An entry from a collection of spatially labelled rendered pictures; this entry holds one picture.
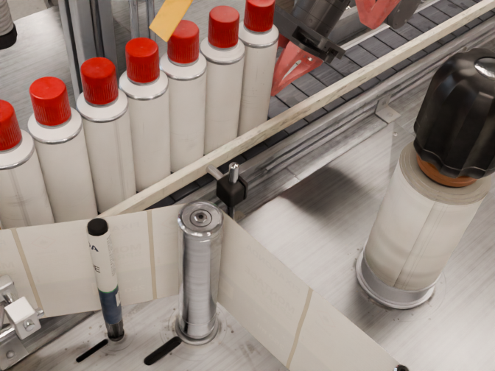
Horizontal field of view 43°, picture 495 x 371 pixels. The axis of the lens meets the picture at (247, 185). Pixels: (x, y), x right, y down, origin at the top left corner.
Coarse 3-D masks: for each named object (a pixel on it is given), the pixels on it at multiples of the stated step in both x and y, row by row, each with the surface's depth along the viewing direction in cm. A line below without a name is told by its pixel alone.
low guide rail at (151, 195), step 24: (456, 24) 100; (408, 48) 94; (360, 72) 89; (312, 96) 85; (336, 96) 87; (288, 120) 82; (240, 144) 78; (192, 168) 74; (144, 192) 71; (168, 192) 73; (96, 216) 69
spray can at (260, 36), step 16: (256, 0) 68; (272, 0) 69; (256, 16) 69; (272, 16) 70; (240, 32) 71; (256, 32) 70; (272, 32) 71; (256, 48) 71; (272, 48) 72; (256, 64) 73; (272, 64) 74; (256, 80) 74; (272, 80) 77; (256, 96) 76; (240, 112) 79; (256, 112) 79; (240, 128) 81
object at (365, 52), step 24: (456, 0) 110; (480, 0) 110; (408, 24) 104; (432, 24) 104; (360, 48) 98; (384, 48) 99; (432, 48) 100; (312, 72) 94; (336, 72) 94; (384, 72) 95; (288, 96) 89; (312, 120) 87; (264, 144) 83; (192, 192) 78
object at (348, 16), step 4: (352, 8) 91; (356, 8) 91; (344, 12) 90; (348, 12) 90; (352, 12) 90; (356, 12) 90; (344, 16) 89; (348, 16) 90; (352, 16) 90; (356, 16) 91; (340, 20) 89; (344, 20) 90; (348, 20) 90; (352, 20) 91; (336, 24) 89; (340, 24) 90; (344, 24) 90; (336, 28) 89; (280, 48) 83; (276, 52) 83; (280, 52) 84; (276, 56) 84
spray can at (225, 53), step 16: (224, 16) 66; (208, 32) 68; (224, 32) 66; (208, 48) 68; (224, 48) 68; (240, 48) 69; (208, 64) 69; (224, 64) 68; (240, 64) 70; (208, 80) 71; (224, 80) 70; (240, 80) 72; (208, 96) 72; (224, 96) 72; (240, 96) 75; (208, 112) 74; (224, 112) 74; (208, 128) 76; (224, 128) 76; (208, 144) 78; (224, 144) 78
